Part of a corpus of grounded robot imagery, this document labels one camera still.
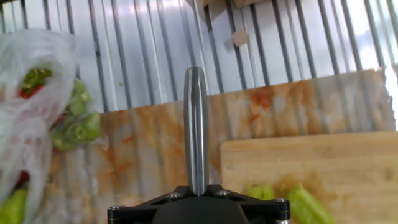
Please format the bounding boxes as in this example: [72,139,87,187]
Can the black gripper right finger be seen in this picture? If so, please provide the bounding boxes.
[200,184,292,224]

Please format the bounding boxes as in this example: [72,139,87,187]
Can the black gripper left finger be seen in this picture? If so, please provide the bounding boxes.
[107,185,198,224]

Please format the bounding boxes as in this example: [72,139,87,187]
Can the wooden cutting board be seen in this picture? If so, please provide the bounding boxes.
[220,130,398,224]

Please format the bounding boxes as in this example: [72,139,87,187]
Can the steel cleaver knife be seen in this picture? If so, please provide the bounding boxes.
[183,65,210,197]

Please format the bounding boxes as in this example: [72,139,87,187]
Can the long green chili pepper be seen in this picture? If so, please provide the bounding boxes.
[285,183,337,224]

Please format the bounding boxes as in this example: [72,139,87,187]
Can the plastic bag of peppers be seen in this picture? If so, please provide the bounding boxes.
[50,79,102,153]

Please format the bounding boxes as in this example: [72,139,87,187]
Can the red chili pepper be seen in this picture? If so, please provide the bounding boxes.
[14,170,31,191]
[19,83,45,100]

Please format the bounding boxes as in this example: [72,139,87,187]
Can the curved green chili pepper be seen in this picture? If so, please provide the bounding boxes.
[0,186,29,224]

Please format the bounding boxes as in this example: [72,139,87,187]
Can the cut green pepper chunk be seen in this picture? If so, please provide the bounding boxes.
[246,183,275,202]

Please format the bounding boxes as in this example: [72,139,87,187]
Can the marble pattern plastic mat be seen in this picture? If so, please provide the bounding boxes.
[30,68,397,224]

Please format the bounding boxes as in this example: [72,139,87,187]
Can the clear plastic bag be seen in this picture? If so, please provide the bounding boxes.
[0,29,109,224]

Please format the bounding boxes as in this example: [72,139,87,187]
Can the chopped green pepper pieces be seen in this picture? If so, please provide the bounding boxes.
[21,68,53,94]

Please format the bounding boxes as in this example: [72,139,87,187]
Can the tiny wooden block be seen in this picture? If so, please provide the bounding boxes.
[231,29,250,48]

